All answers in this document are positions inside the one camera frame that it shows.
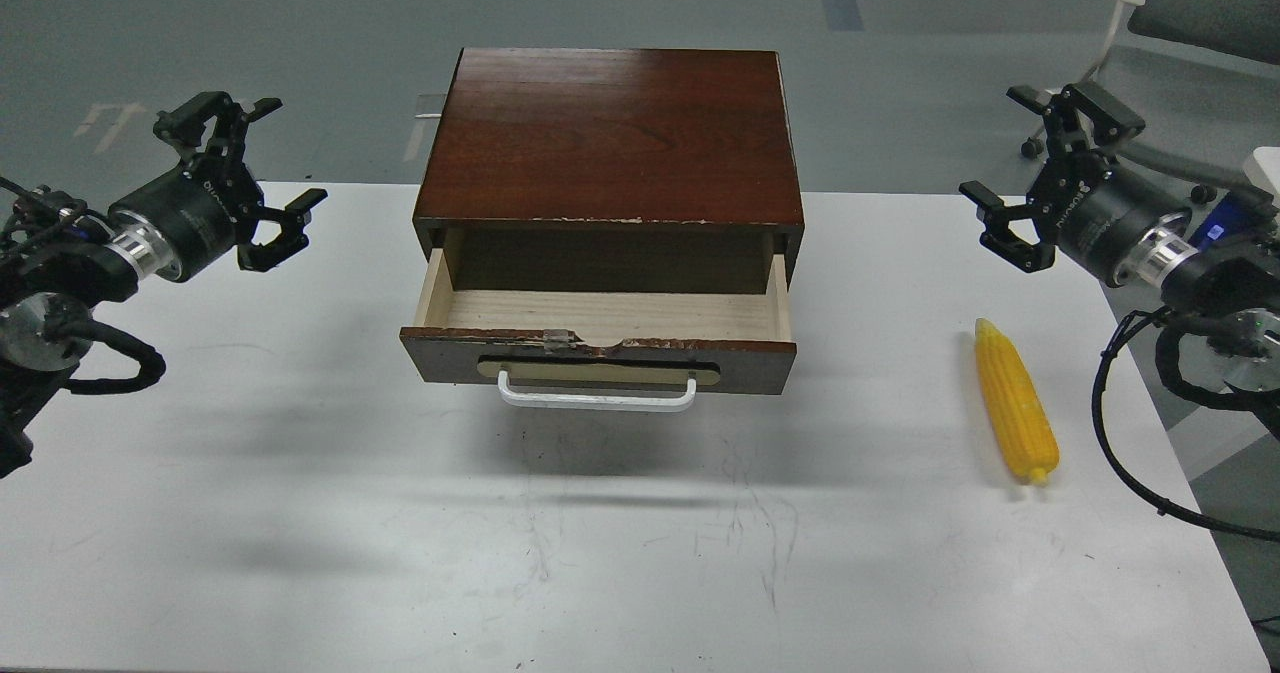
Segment grey office chair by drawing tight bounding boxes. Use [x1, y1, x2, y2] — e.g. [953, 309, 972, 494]
[1019, 0, 1280, 203]

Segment dark wooden drawer cabinet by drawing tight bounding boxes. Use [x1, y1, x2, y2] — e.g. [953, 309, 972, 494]
[411, 47, 805, 273]

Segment wooden drawer with white handle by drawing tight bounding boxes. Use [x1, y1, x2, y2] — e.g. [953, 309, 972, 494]
[399, 252, 797, 413]

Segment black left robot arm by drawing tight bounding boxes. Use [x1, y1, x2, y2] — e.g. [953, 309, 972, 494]
[1, 91, 326, 473]

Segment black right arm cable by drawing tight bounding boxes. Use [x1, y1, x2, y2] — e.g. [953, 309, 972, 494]
[1091, 308, 1280, 542]

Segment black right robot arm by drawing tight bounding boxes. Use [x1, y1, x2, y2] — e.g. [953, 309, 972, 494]
[959, 82, 1279, 432]

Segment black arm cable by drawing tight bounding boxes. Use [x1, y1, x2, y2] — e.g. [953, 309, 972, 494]
[40, 298, 166, 397]
[1091, 308, 1280, 542]

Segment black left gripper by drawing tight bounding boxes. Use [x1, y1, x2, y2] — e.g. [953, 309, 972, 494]
[108, 91, 328, 284]

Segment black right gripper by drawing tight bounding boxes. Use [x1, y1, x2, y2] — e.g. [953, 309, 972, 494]
[957, 81, 1190, 287]

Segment yellow corn cob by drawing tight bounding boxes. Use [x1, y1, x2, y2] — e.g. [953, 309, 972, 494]
[974, 319, 1060, 486]

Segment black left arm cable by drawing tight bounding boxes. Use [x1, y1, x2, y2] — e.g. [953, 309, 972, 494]
[40, 298, 166, 397]

